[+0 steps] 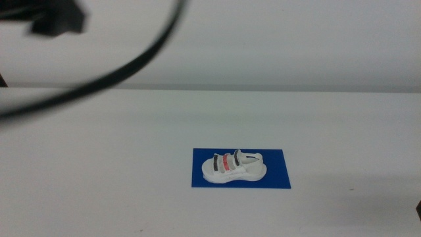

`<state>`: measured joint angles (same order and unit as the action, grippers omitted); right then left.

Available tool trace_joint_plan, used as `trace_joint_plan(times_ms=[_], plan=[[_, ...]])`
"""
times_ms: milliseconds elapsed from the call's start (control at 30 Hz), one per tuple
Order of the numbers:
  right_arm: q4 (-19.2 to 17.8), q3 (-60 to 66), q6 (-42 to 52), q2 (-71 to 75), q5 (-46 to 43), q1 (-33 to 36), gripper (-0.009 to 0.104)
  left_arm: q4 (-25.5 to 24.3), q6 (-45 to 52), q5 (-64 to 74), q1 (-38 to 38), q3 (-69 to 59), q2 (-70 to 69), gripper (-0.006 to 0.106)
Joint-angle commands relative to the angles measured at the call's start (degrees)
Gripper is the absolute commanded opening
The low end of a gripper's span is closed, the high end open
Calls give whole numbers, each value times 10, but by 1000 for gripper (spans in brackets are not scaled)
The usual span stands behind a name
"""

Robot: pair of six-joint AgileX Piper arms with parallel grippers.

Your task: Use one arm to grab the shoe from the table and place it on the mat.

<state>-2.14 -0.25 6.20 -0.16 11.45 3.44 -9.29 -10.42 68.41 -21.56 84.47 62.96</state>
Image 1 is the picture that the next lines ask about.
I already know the white sandal with striped straps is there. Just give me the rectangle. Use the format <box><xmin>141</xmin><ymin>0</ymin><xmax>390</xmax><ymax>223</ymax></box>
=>
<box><xmin>201</xmin><ymin>149</ymin><xmax>268</xmax><ymax>184</ymax></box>

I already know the blue rectangular mat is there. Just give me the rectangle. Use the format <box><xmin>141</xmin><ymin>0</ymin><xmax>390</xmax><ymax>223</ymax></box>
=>
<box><xmin>191</xmin><ymin>147</ymin><xmax>292</xmax><ymax>190</ymax></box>

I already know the black cable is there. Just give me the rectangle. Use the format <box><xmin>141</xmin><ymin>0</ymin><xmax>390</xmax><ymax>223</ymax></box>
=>
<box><xmin>0</xmin><ymin>0</ymin><xmax>187</xmax><ymax>121</ymax></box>

